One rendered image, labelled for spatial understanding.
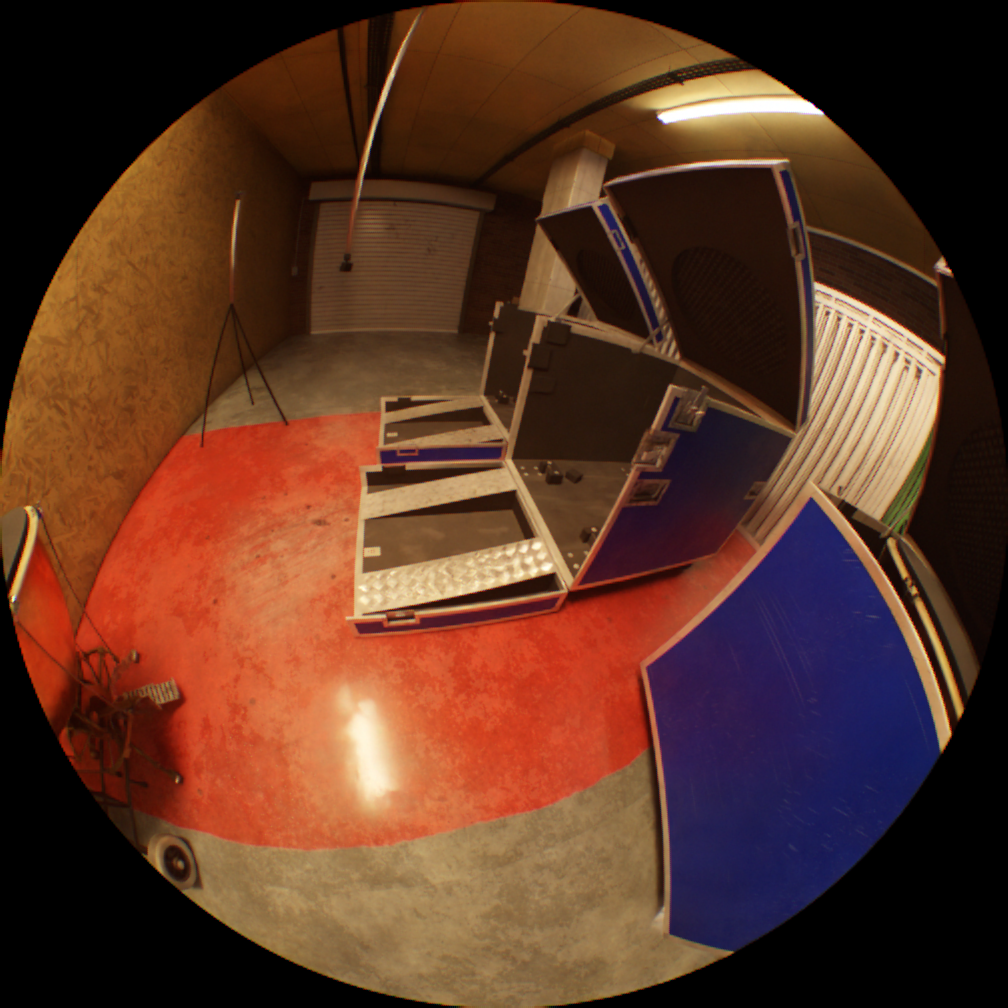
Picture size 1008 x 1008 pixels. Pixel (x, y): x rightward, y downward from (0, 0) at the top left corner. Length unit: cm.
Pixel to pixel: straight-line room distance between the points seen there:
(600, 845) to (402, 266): 695
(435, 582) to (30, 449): 216
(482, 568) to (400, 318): 572
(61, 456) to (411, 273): 580
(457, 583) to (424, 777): 71
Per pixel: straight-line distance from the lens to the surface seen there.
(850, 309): 283
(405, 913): 118
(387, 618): 109
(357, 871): 115
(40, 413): 214
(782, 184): 113
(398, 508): 152
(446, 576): 120
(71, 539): 219
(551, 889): 119
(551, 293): 356
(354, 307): 642
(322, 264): 650
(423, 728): 107
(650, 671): 111
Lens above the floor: 106
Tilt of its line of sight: 39 degrees down
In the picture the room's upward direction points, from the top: 14 degrees clockwise
